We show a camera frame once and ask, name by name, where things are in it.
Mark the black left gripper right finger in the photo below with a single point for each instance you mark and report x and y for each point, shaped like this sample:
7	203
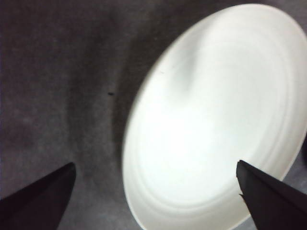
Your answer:
275	206

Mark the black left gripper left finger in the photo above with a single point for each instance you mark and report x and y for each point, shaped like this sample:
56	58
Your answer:
36	206

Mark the white round plate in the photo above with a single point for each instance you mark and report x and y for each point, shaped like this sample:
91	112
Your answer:
204	119

